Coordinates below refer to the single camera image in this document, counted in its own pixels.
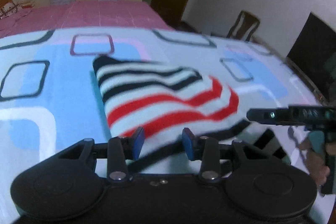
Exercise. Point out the striped white knit sweater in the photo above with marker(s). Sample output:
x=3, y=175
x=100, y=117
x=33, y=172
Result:
x=164, y=98

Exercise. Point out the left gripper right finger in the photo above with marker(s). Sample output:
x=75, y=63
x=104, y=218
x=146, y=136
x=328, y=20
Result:
x=206, y=150

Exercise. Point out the orange patterned pillow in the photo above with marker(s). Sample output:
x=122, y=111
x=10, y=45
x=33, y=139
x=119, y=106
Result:
x=10, y=7

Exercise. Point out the black television screen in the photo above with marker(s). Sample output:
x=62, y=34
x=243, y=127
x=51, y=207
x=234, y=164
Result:
x=313, y=53

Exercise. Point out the patterned white blue bedspread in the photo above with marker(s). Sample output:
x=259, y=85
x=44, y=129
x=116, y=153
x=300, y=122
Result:
x=50, y=98

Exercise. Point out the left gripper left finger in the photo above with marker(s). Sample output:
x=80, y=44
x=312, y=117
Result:
x=121, y=149

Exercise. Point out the dark wooden chair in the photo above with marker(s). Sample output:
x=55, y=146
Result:
x=245, y=26

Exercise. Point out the person's right hand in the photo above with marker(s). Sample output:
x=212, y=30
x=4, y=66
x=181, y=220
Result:
x=314, y=163

